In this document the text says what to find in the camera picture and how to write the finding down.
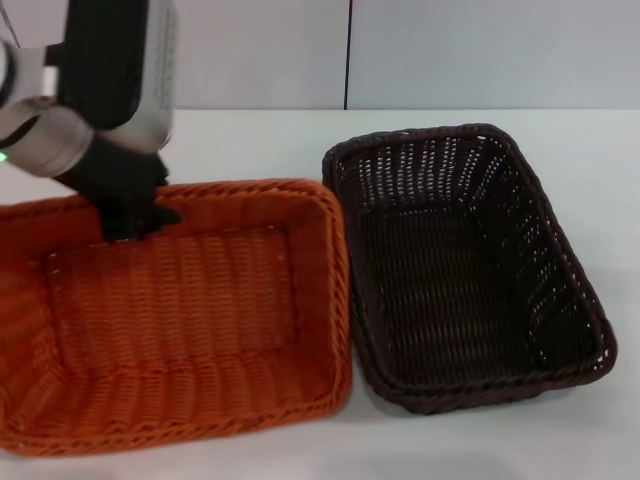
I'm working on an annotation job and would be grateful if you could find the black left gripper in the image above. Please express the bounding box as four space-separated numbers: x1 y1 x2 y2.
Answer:
63 137 182 245

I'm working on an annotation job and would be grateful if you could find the orange woven plastic basket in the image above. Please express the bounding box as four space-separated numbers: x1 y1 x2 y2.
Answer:
0 178 355 459

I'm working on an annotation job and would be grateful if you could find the dark brown woven basket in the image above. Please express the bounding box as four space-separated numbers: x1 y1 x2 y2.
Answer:
321 122 619 416

